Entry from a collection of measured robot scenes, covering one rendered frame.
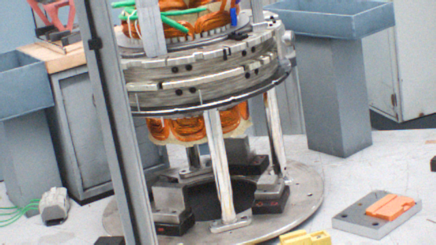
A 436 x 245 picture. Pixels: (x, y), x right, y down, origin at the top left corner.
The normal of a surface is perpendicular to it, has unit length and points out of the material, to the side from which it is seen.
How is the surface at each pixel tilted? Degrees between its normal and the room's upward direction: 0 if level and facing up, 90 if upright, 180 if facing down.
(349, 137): 90
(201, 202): 0
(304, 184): 0
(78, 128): 90
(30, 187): 90
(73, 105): 90
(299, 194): 0
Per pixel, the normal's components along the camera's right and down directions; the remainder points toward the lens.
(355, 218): -0.15, -0.94
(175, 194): -0.44, 0.35
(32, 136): 0.50, 0.20
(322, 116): -0.77, 0.32
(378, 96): -0.93, 0.15
